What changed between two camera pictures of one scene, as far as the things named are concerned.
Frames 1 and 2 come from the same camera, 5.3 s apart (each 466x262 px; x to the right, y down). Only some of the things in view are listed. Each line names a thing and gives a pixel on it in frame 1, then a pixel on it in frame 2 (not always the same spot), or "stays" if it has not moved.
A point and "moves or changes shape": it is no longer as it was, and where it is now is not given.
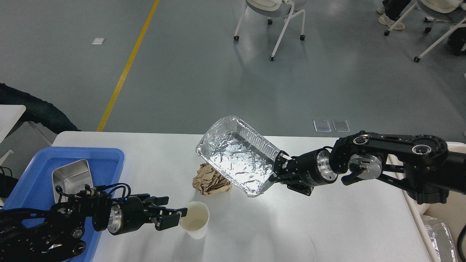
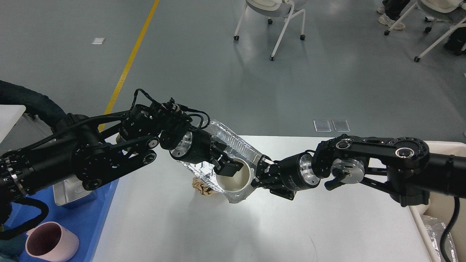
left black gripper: (128, 214) -> (198, 148)
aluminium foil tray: (244, 156) moves or changes shape
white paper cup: (195, 224) -> (240, 181)
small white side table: (10, 114) stays
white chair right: (451, 11) stays
